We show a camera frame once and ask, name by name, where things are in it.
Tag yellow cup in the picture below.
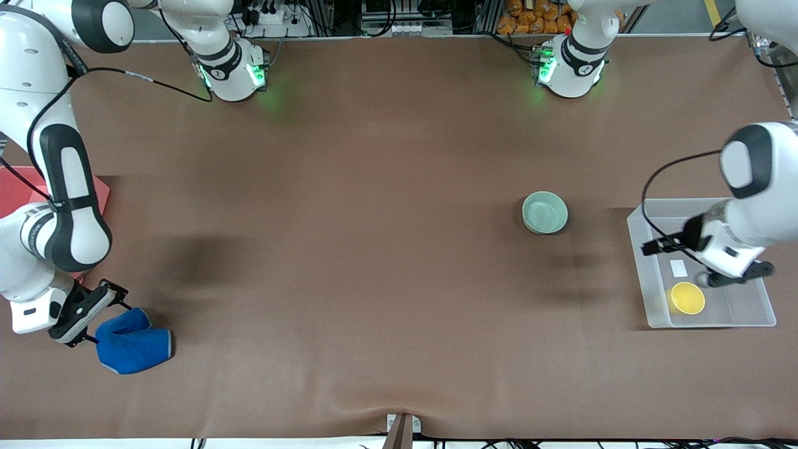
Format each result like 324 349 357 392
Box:
666 281 706 316

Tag blue cloth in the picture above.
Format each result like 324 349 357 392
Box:
95 307 176 375

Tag mint green bowl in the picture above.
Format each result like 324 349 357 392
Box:
522 191 569 236

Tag clear plastic bin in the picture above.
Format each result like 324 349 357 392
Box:
627 198 777 329

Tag pink plastic bin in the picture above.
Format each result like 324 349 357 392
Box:
0 166 111 278

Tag orange packaged items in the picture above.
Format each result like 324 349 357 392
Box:
497 0 577 36

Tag brown table cover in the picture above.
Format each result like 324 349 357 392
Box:
0 34 798 441

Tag white power strip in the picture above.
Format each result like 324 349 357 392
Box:
242 0 312 39

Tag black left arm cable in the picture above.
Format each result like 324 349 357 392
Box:
641 6 798 272

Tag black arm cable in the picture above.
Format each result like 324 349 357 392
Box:
641 6 798 272
0 65 214 203

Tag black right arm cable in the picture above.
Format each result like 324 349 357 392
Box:
0 65 214 203

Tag grey metal bracket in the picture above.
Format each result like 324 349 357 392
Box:
386 413 423 435

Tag brown camera post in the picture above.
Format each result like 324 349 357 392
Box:
382 414 414 449

